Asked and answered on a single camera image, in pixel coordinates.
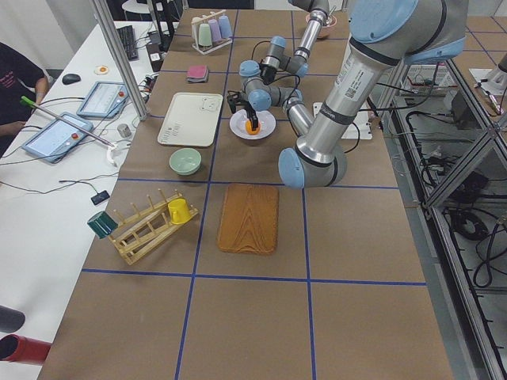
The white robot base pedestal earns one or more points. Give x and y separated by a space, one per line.
359 129

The green bowl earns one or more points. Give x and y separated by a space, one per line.
185 161

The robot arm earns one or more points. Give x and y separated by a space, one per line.
296 64
382 34

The grey cloth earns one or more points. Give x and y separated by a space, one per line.
197 80

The dark green cup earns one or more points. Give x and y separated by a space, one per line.
102 224

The green tipped metal rod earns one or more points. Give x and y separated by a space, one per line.
32 104

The small black sensor device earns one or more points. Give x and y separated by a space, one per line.
100 197

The red cylinder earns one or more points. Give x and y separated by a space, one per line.
21 349

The far teach pendant tablet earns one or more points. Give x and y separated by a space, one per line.
104 100

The wooden drying rack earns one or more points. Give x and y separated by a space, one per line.
141 233

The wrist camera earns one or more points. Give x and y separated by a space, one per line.
235 99

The white round plate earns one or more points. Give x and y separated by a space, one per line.
266 120

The pink cloth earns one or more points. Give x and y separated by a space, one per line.
197 72

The cream bear tray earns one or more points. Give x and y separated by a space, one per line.
191 120

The black computer mouse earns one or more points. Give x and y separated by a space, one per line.
68 79

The pink bowl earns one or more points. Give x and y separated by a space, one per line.
330 25

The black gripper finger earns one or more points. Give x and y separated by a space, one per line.
252 125

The person in black shirt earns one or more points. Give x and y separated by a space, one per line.
20 77

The yellow cup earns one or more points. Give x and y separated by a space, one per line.
179 211

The blue cup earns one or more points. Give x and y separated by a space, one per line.
225 27

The teach pendant tablet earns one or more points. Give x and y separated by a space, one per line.
104 100
53 141

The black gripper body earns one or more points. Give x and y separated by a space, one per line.
250 111
270 74

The purple cup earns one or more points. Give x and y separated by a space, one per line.
215 31

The aluminium frame post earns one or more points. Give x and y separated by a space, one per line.
108 28

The wooden cutting board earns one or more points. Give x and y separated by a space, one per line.
249 219

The near teach pendant tablet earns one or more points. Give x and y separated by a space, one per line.
53 141

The orange fruit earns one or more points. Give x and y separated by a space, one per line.
252 132

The black keyboard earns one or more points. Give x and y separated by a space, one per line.
128 41

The white cup rack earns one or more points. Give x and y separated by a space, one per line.
196 21

